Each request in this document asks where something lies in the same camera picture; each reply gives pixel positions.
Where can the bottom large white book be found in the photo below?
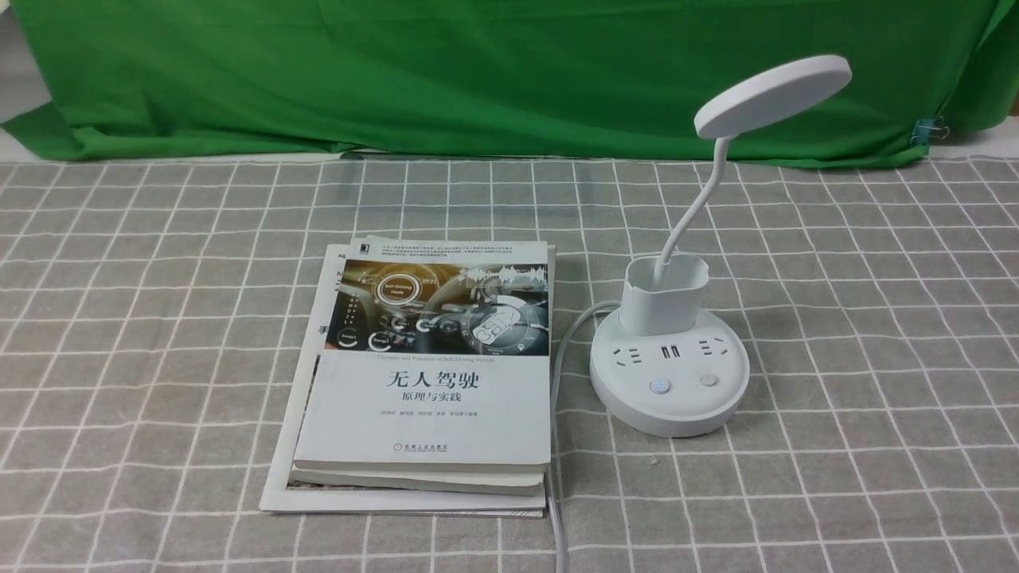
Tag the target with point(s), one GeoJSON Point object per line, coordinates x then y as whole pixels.
{"type": "Point", "coordinates": [282, 495]}

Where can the blue binder clip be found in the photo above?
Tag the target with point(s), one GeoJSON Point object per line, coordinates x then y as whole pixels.
{"type": "Point", "coordinates": [930, 130]}

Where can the green backdrop cloth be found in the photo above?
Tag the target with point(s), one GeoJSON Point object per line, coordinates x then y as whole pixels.
{"type": "Point", "coordinates": [582, 79]}

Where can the top book self-driving cover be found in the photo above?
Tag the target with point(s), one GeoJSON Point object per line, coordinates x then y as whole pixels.
{"type": "Point", "coordinates": [430, 398]}

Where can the middle white paperback book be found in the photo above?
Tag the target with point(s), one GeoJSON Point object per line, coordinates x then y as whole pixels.
{"type": "Point", "coordinates": [414, 480]}

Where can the white desk lamp with sockets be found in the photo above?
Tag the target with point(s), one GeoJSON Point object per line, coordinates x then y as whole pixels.
{"type": "Point", "coordinates": [659, 361]}

